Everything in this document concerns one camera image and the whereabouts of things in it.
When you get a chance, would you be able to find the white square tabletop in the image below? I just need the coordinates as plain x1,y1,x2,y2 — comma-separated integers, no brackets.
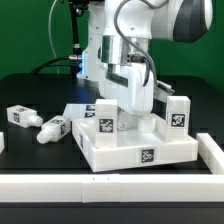
72,114,198,172

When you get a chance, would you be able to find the white fence bar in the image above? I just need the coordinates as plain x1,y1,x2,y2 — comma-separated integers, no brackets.
196,133,224,175
0,174,224,203

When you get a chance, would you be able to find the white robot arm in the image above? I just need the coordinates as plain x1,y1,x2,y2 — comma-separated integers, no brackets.
78,0,213,130

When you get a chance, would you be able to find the white right fence bar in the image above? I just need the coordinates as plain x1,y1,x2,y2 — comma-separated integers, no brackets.
196,133,224,175

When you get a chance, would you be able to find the white front fence bar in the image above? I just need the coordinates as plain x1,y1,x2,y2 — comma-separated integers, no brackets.
0,174,224,203

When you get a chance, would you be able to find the white marker base sheet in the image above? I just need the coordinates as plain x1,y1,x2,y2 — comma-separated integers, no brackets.
63,104,95,120

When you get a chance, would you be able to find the white cable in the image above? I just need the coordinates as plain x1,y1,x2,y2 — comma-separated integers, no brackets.
47,0,61,75

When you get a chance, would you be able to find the white left fence piece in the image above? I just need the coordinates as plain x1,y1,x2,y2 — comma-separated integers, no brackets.
0,132,5,154

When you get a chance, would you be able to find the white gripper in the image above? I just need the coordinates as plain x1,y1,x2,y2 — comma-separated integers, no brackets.
99,63,174,131

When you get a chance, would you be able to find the black cable bundle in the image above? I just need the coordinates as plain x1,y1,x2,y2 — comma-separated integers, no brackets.
30,55,83,75

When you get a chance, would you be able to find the black camera pole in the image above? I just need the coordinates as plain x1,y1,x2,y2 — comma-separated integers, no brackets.
68,0,90,80

